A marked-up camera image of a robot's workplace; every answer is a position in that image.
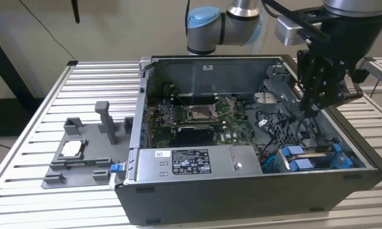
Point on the black open PC case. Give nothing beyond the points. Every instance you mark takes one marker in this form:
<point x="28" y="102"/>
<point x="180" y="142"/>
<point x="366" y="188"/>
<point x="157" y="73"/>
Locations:
<point x="210" y="202"/>

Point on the black RAM slot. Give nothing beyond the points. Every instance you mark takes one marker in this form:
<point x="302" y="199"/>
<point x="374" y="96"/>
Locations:
<point x="194" y="96"/>
<point x="220" y="127"/>
<point x="200" y="122"/>
<point x="195" y="101"/>

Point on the grey parts rack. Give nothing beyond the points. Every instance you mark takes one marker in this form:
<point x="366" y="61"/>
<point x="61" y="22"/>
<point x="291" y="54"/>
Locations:
<point x="88" y="176"/>

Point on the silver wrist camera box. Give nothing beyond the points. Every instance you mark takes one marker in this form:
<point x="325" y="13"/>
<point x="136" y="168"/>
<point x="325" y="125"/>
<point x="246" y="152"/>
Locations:
<point x="287" y="32"/>

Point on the CPU socket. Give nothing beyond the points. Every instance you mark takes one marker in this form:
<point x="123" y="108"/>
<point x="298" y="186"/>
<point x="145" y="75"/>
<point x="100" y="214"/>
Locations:
<point x="199" y="113"/>

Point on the silver CPU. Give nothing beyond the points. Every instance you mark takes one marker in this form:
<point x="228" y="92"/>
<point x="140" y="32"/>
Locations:
<point x="72" y="148"/>

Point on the black stand with base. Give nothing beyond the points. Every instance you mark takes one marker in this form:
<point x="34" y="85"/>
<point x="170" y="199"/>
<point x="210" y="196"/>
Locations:
<point x="12" y="114"/>

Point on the blue disk carrier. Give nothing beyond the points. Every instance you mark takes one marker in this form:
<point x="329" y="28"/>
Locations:
<point x="300" y="165"/>

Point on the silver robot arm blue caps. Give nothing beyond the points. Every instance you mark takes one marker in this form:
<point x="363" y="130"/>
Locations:
<point x="210" y="33"/>

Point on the green motherboard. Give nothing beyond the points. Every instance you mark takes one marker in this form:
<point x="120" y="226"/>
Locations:
<point x="235" y="128"/>

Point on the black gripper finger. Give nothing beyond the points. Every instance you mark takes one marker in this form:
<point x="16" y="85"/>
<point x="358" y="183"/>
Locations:
<point x="311" y="83"/>
<point x="353" y="91"/>

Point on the grey plastic drive cage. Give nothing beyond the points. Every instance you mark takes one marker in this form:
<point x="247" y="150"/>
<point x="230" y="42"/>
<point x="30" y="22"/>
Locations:
<point x="274" y="81"/>

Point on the silver power supply unit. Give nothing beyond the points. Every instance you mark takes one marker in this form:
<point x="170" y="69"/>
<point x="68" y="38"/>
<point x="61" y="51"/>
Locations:
<point x="152" y="167"/>

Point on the blue case latch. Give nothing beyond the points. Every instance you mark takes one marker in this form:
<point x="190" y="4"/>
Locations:
<point x="115" y="168"/>

